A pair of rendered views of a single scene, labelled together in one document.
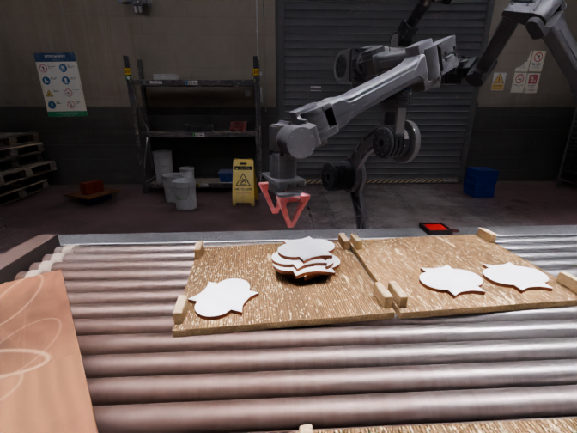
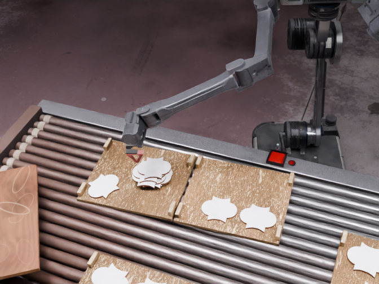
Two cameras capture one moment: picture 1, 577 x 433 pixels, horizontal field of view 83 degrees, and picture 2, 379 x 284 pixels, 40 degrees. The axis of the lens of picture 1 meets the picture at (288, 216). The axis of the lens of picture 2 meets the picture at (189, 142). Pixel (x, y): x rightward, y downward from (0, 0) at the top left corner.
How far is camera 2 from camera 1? 1.60 m
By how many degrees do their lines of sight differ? 35
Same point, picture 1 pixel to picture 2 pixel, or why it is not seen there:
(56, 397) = (30, 225)
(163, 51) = not seen: outside the picture
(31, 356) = (25, 208)
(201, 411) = (75, 235)
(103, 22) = not seen: outside the picture
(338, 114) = (162, 115)
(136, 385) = (58, 218)
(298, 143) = (127, 139)
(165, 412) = (65, 231)
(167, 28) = not seen: outside the picture
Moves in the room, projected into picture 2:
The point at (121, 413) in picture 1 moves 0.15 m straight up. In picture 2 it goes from (52, 227) to (42, 203)
